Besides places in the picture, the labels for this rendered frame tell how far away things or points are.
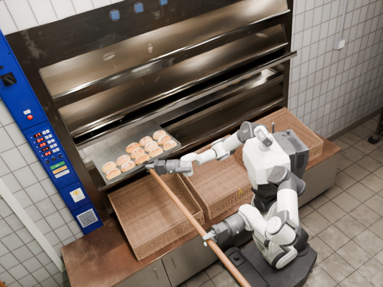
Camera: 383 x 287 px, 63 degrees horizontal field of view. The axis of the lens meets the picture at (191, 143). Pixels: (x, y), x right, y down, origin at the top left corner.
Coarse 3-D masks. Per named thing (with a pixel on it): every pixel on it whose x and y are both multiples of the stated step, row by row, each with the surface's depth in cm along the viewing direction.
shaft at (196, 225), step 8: (160, 184) 185; (168, 192) 178; (176, 200) 172; (184, 208) 167; (192, 216) 163; (192, 224) 160; (200, 232) 155; (208, 240) 150; (216, 248) 146; (224, 256) 142; (232, 264) 139; (232, 272) 137; (240, 280) 133
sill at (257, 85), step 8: (264, 80) 267; (272, 80) 268; (248, 88) 260; (256, 88) 263; (224, 96) 256; (232, 96) 254; (240, 96) 258; (208, 104) 250; (216, 104) 249; (224, 104) 253; (192, 112) 244; (200, 112) 244; (176, 120) 239; (184, 120) 240; (168, 128) 236; (88, 160) 217
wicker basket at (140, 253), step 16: (160, 176) 249; (176, 176) 250; (112, 192) 235; (128, 192) 241; (144, 192) 247; (128, 208) 245; (144, 208) 251; (160, 208) 251; (176, 208) 248; (192, 208) 246; (128, 224) 243; (144, 224) 240; (160, 224) 238; (176, 224) 218; (128, 240) 231; (144, 240) 229; (160, 240) 227; (144, 256) 218
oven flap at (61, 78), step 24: (264, 0) 225; (192, 24) 206; (216, 24) 213; (240, 24) 220; (120, 48) 189; (144, 48) 195; (168, 48) 202; (48, 72) 176; (72, 72) 181; (96, 72) 186; (120, 72) 190
